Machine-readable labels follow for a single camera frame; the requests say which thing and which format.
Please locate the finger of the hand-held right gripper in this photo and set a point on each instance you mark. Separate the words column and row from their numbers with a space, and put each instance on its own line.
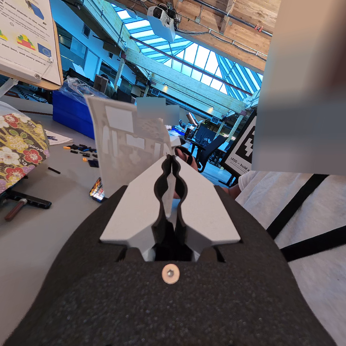
column 177, row 141

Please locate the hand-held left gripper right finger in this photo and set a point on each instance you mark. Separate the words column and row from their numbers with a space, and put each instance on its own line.
column 208, row 216

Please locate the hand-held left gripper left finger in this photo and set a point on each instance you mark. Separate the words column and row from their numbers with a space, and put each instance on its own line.
column 129, row 216

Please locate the lego sticker sheet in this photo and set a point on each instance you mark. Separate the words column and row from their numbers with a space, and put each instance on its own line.
column 121, row 151

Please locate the pile of black lego pins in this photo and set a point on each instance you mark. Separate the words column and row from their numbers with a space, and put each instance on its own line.
column 83, row 151

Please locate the short black lego axle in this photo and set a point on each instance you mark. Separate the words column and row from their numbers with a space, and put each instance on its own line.
column 54, row 170

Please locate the brown lego axle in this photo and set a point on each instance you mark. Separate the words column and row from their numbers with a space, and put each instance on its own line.
column 15, row 210

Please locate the person's right hand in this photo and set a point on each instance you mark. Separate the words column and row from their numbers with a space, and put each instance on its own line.
column 185, row 156

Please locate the black office chair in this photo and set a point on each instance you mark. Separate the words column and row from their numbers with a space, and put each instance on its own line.
column 210, row 148

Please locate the framed marker sign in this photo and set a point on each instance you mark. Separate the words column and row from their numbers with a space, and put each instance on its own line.
column 240, row 146

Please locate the black chest harness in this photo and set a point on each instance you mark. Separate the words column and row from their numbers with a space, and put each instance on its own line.
column 310, row 243

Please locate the blue plastic crate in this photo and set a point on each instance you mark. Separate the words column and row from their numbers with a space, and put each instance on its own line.
column 73, row 116

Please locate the crinkled plastic bag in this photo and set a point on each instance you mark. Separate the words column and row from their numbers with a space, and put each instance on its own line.
column 77, row 85

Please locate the ceiling projector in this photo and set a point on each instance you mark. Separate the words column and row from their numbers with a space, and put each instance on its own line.
column 162, row 24

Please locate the instruction board on stand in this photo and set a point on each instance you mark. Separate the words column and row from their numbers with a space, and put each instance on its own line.
column 24, row 40

